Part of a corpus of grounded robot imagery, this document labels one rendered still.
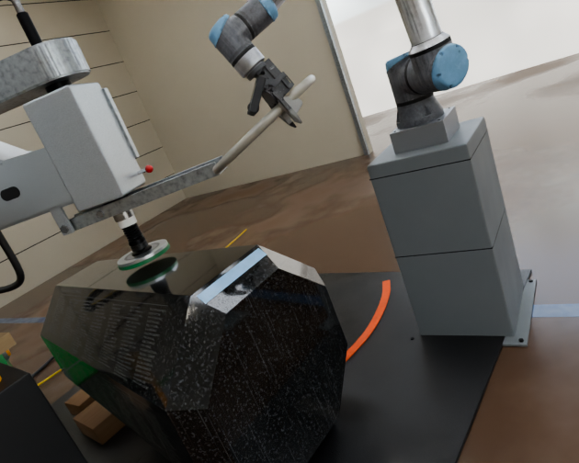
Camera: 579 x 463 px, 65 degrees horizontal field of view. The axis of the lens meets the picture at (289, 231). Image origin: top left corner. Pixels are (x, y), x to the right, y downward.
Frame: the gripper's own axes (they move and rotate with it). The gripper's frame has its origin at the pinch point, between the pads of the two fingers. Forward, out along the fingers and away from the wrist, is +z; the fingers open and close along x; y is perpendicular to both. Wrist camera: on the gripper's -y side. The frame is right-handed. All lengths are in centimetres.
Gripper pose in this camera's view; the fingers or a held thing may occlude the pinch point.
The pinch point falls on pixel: (294, 123)
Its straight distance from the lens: 147.3
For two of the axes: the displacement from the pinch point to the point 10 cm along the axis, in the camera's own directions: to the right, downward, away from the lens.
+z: 6.7, 7.1, 1.9
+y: 6.9, -7.0, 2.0
